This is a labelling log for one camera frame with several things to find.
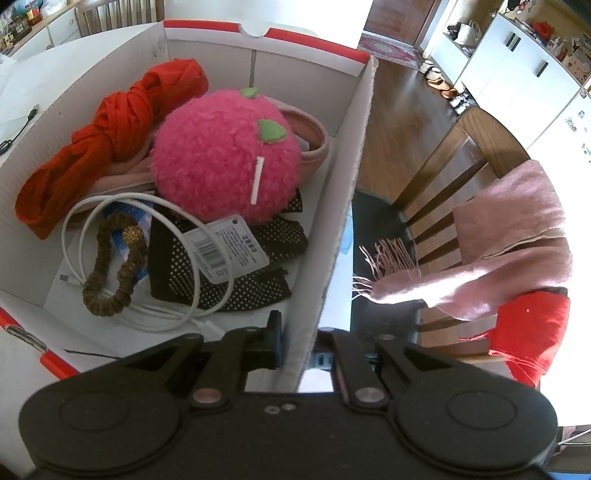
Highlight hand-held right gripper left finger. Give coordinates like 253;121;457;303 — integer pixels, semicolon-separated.
127;310;284;410

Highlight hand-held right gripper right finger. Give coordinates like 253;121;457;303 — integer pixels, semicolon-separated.
309;327;468;412

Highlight black dotted gloves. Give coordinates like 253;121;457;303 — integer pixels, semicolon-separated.
148;187;309;312

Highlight brown scrunchie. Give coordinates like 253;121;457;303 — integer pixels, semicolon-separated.
82;213;149;318

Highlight white cardboard box red trim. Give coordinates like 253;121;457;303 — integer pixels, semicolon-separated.
0;19;379;393

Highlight pink plush strawberry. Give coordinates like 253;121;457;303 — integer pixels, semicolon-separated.
150;88;303;226

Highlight white usb cable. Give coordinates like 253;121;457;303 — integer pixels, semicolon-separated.
59;194;241;335

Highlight red knotted cloth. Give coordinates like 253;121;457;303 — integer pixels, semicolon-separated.
15;58;208;241

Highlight white barcode hang tag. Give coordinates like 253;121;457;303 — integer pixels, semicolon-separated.
182;217;270;283

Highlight black seat cushion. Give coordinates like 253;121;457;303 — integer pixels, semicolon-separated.
352;189;416;342

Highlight red garment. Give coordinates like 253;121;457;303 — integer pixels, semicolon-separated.
462;291;571;388

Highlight pink fringed scarf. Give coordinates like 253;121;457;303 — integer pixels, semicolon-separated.
353;159;573;321

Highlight wooden chair with scarf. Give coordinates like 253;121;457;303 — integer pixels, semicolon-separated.
355;106;529;361

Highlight red patterned rug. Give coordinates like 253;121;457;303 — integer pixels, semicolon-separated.
358;32;421;65

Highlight brown wooden door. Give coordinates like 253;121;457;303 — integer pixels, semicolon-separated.
365;0;441;47

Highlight white tote bag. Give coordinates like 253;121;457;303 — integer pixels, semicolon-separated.
457;21;483;44

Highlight brown wooden chair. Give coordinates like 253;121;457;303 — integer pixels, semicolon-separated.
76;0;164;38

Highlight white sideboard wooden top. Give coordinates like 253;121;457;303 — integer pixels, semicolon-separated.
0;0;81;58

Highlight black cable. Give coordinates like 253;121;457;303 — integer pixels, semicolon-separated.
0;105;40;155

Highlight white wall cabinet unit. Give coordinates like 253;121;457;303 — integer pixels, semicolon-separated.
418;0;591;162

